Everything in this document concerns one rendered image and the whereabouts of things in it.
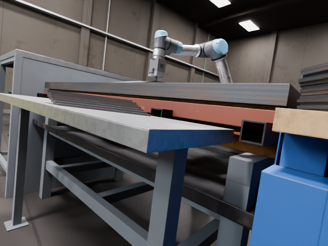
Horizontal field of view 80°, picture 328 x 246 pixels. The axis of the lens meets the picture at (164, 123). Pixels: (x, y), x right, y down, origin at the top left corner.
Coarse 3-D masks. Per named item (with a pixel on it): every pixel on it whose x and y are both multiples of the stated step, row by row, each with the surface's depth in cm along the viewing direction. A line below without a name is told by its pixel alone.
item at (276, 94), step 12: (48, 84) 140; (60, 84) 125; (72, 84) 113; (84, 84) 103; (96, 84) 95; (108, 84) 88; (120, 84) 82; (132, 84) 77; (144, 84) 72; (156, 84) 68; (168, 84) 64; (180, 84) 61; (192, 84) 58; (204, 84) 55; (216, 84) 53; (228, 84) 51; (240, 84) 49; (252, 84) 47; (264, 84) 45; (276, 84) 43; (288, 84) 42; (156, 96) 68; (168, 96) 64; (180, 96) 61; (192, 96) 58; (204, 96) 55; (216, 96) 53; (228, 96) 50; (240, 96) 48; (252, 96) 46; (264, 96) 45; (276, 96) 43; (288, 96) 42
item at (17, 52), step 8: (0, 56) 169; (8, 56) 147; (24, 56) 136; (32, 56) 139; (40, 56) 143; (64, 64) 156; (72, 64) 160; (96, 72) 176; (104, 72) 182; (128, 80) 203; (136, 80) 211
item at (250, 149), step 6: (234, 132) 71; (234, 138) 63; (222, 144) 66; (228, 144) 64; (234, 144) 63; (240, 144) 62; (246, 144) 61; (252, 144) 60; (276, 144) 55; (240, 150) 62; (246, 150) 61; (252, 150) 59; (258, 150) 58; (264, 150) 57; (270, 150) 56; (276, 150) 55; (270, 156) 56
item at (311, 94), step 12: (312, 72) 24; (324, 72) 22; (300, 84) 26; (312, 84) 24; (324, 84) 23; (300, 96) 26; (312, 96) 24; (324, 96) 22; (300, 108) 26; (312, 108) 24; (324, 108) 22
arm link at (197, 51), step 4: (196, 44) 149; (200, 44) 150; (184, 48) 140; (188, 48) 142; (192, 48) 144; (196, 48) 147; (200, 48) 147; (184, 52) 142; (188, 52) 144; (192, 52) 146; (196, 52) 148; (200, 52) 148; (196, 56) 151; (200, 56) 152; (204, 56) 151
